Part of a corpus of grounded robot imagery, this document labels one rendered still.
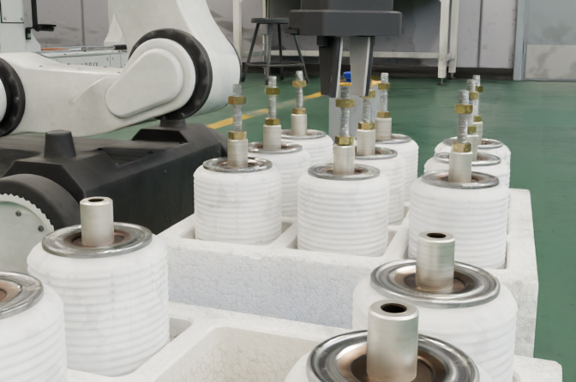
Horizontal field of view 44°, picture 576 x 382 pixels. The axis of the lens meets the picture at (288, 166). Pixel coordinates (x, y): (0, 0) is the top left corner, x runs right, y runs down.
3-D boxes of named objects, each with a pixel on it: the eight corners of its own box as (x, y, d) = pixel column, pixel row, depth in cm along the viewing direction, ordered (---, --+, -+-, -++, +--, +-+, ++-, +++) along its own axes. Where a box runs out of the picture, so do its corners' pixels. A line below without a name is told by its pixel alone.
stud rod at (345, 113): (342, 158, 75) (344, 85, 74) (351, 158, 74) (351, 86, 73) (337, 158, 74) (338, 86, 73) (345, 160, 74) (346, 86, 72)
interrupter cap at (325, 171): (295, 179, 73) (296, 172, 73) (323, 166, 80) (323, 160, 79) (366, 186, 70) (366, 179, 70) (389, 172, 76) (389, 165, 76)
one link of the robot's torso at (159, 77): (-71, 60, 120) (182, 22, 103) (10, 56, 138) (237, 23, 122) (-54, 152, 122) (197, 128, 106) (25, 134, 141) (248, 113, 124)
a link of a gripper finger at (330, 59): (324, 95, 74) (325, 34, 72) (341, 98, 71) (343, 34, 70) (310, 96, 73) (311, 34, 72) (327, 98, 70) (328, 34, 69)
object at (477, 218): (509, 373, 70) (522, 192, 66) (411, 371, 70) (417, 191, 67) (486, 331, 79) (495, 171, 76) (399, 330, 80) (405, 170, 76)
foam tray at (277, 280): (147, 401, 78) (141, 241, 74) (265, 281, 114) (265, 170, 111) (525, 466, 67) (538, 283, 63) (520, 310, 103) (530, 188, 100)
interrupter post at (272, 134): (259, 152, 88) (259, 125, 88) (267, 149, 91) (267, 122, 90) (277, 153, 88) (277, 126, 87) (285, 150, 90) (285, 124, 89)
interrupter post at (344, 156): (328, 176, 74) (328, 145, 73) (337, 172, 76) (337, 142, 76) (350, 179, 73) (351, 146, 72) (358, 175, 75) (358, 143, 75)
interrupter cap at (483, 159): (458, 154, 88) (459, 148, 87) (513, 163, 82) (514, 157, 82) (420, 162, 83) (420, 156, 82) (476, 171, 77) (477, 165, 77)
